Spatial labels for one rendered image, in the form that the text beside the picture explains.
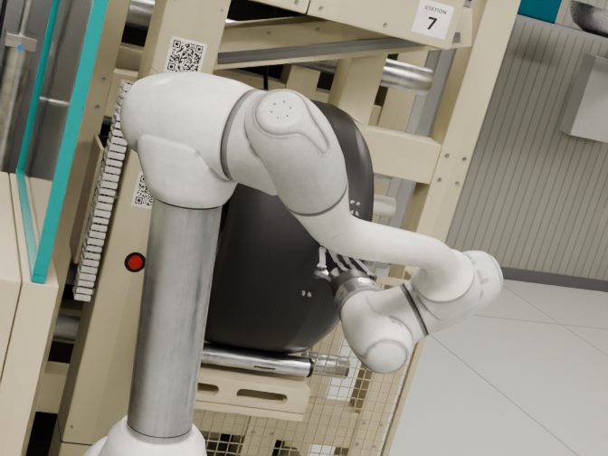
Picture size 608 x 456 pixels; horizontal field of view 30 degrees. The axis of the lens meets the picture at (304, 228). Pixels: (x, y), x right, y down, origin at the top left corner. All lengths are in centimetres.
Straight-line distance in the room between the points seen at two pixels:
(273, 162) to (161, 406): 44
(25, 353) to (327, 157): 50
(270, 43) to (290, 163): 134
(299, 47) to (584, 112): 482
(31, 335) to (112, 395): 96
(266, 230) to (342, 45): 73
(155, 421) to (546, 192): 610
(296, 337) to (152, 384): 78
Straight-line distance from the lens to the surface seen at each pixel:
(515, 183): 748
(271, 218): 227
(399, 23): 274
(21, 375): 165
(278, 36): 280
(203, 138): 153
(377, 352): 192
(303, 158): 147
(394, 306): 196
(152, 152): 158
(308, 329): 241
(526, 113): 737
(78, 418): 258
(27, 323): 161
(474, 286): 195
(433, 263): 186
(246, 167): 151
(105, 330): 250
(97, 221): 242
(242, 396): 253
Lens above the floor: 181
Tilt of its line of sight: 14 degrees down
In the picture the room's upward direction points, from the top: 16 degrees clockwise
